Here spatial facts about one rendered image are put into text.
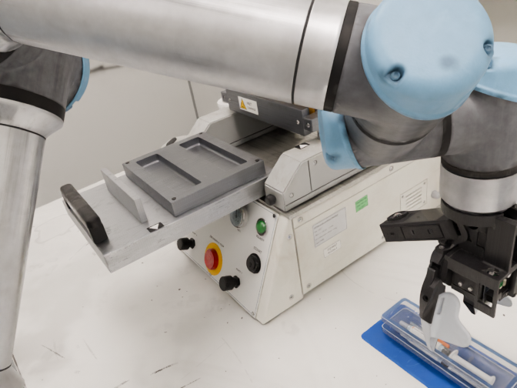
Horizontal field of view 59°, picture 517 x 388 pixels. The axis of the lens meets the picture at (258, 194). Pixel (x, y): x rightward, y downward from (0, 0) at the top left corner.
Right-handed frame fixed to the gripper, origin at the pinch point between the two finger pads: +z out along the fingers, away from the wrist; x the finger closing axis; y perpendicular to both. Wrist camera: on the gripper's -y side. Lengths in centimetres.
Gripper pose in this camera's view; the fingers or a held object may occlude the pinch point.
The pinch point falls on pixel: (448, 322)
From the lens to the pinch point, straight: 66.4
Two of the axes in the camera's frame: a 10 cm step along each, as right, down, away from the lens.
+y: 5.8, 3.3, -7.4
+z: 1.5, 8.5, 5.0
